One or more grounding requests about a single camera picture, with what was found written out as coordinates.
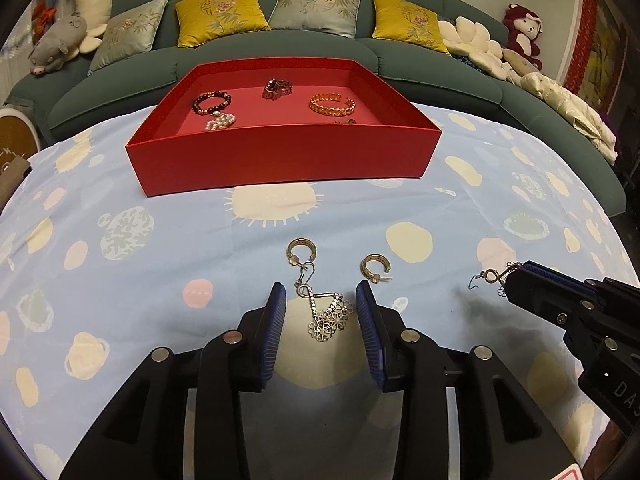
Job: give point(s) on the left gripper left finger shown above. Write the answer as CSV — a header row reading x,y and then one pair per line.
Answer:
x,y
140,432

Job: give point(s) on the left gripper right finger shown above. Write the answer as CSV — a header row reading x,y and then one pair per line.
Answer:
x,y
502,433

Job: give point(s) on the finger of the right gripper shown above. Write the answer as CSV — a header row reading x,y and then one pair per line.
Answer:
x,y
606,294
570,314

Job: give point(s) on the silver filigree drop earring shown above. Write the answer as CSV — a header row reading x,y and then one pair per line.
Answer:
x,y
330,311
495,277

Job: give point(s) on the gold hoop earring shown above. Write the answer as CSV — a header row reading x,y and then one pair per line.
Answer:
x,y
301,252
376,268

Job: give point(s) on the gold chain bangle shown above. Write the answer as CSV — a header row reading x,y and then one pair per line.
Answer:
x,y
331,104

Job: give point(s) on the red jewelry tray box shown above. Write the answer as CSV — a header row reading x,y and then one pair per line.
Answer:
x,y
247,121

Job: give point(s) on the planet print blue tablecloth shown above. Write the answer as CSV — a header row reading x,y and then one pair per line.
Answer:
x,y
95,275

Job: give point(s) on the cream satin quilt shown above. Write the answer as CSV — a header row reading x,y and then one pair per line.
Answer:
x,y
578,113

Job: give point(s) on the red monkey plush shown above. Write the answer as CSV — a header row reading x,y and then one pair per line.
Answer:
x,y
524,28

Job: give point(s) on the dark green sofa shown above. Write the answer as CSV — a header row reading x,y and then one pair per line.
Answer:
x,y
62,104

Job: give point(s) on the brown cloth pouch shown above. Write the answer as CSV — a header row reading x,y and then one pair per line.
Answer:
x,y
12,176

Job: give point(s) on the white flower shaped cushion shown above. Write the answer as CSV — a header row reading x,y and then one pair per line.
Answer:
x,y
472,40

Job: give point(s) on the round wooden white device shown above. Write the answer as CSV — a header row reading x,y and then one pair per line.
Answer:
x,y
18,137

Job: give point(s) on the right yellow floral cushion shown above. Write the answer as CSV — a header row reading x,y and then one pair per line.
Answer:
x,y
404,21

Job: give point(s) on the yellow floral cushion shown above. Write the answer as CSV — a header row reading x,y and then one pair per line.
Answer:
x,y
201,21
404,21

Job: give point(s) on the left grey floral cushion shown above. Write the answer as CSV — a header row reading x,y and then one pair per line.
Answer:
x,y
128,34

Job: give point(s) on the grey floral cushion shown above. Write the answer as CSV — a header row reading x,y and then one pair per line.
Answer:
x,y
128,34
335,17

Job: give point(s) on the grey plush animal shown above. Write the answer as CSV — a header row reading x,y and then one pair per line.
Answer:
x,y
58,45

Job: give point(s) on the left yellow floral cushion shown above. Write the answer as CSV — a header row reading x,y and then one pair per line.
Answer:
x,y
201,21

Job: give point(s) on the right grey floral cushion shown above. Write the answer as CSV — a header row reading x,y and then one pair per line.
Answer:
x,y
335,17

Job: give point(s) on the red orange plush toy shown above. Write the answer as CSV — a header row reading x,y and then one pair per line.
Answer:
x,y
42,18

